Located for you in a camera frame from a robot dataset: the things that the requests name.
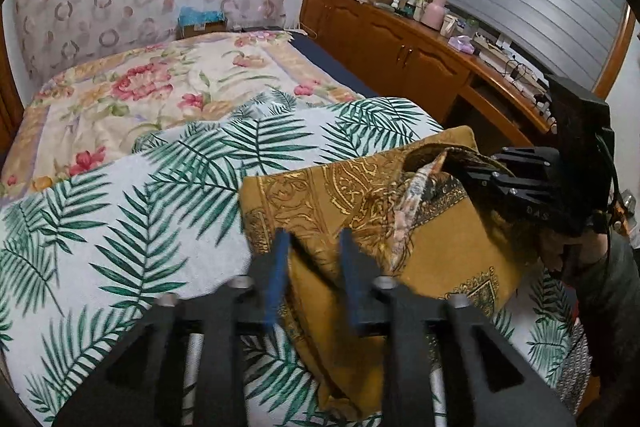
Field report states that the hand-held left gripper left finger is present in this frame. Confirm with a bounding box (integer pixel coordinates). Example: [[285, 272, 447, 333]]
[[52, 228, 291, 427]]

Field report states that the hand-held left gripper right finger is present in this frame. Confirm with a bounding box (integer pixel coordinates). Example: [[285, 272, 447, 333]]
[[339, 228, 578, 427]]

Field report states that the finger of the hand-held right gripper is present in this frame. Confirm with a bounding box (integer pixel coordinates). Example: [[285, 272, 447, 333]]
[[462, 164, 551, 208], [492, 146, 558, 175]]

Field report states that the golden brown patterned shirt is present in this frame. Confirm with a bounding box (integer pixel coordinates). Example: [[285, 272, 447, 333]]
[[239, 125, 543, 420]]

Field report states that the person's right forearm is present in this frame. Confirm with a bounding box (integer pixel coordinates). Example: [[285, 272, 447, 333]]
[[570, 232, 640, 388]]

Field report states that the person's right hand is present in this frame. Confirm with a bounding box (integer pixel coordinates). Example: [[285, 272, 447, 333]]
[[537, 227, 601, 280]]

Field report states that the white power strip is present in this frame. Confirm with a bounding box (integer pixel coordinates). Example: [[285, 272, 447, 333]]
[[500, 57, 548, 92]]

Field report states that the green leaf print blanket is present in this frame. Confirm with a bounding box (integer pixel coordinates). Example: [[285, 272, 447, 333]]
[[0, 89, 581, 427]]

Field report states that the pink thermos jug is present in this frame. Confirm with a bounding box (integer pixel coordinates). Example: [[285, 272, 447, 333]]
[[421, 0, 449, 28]]

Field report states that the wooden sideboard cabinet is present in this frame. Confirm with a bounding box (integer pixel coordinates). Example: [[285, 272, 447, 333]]
[[300, 0, 556, 148]]

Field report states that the grey patterned cloth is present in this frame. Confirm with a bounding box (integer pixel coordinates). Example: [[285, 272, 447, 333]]
[[552, 319, 598, 415]]

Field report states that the floral blanket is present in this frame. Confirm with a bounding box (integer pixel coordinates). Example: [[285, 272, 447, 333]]
[[0, 31, 381, 198]]

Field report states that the small cardboard box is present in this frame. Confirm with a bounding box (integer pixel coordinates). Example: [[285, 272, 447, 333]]
[[177, 21, 229, 40]]

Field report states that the brown louvred wooden wardrobe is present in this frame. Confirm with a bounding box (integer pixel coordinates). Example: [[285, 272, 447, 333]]
[[0, 32, 23, 152]]

